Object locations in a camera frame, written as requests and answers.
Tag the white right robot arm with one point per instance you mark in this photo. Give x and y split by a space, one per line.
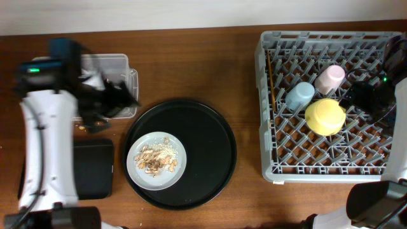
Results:
380 204

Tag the grey plate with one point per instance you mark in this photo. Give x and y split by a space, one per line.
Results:
164 179

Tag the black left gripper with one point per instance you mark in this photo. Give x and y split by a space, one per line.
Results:
114 102

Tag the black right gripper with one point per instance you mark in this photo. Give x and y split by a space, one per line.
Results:
355 96

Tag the pink cup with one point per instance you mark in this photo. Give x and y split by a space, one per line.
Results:
329 79

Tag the blue cup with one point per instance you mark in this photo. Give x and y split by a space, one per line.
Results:
300 95

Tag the round black serving tray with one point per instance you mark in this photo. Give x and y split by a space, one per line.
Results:
211 152

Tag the clear plastic waste bin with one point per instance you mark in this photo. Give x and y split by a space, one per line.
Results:
112 67

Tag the wooden chopstick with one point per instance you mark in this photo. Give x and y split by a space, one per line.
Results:
271 79

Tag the yellow bowl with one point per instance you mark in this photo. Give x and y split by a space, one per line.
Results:
325 117

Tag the food scraps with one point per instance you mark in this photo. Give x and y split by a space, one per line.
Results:
154 159

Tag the black rectangular tray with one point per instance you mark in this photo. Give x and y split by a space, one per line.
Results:
89 167

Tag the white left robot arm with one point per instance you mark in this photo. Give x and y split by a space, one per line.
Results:
42 205

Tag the grey dishwasher rack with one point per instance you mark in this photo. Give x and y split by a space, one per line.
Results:
290 151

